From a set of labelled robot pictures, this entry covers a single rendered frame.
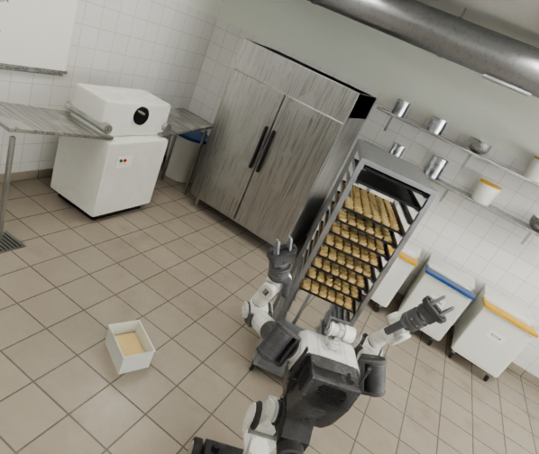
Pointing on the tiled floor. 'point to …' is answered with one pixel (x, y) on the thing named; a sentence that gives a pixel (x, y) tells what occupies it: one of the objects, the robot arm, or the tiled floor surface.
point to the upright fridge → (278, 143)
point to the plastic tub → (129, 346)
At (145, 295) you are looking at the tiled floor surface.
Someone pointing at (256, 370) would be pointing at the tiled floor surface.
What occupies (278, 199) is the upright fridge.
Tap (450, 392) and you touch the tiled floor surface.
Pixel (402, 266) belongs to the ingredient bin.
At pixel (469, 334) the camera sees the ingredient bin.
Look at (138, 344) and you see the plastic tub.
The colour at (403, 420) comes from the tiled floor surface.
